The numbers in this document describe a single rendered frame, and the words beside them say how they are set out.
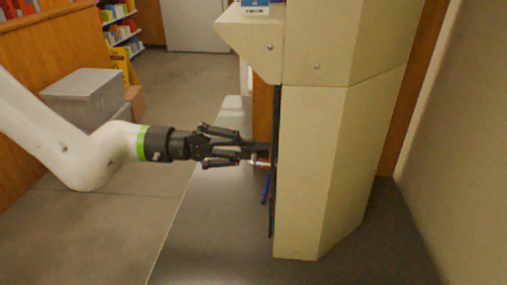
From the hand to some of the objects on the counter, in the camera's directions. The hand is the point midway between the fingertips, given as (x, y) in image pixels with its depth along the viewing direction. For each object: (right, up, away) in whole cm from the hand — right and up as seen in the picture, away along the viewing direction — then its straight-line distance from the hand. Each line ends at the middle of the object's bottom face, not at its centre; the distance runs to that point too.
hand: (255, 149), depth 73 cm
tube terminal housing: (+18, -20, +17) cm, 32 cm away
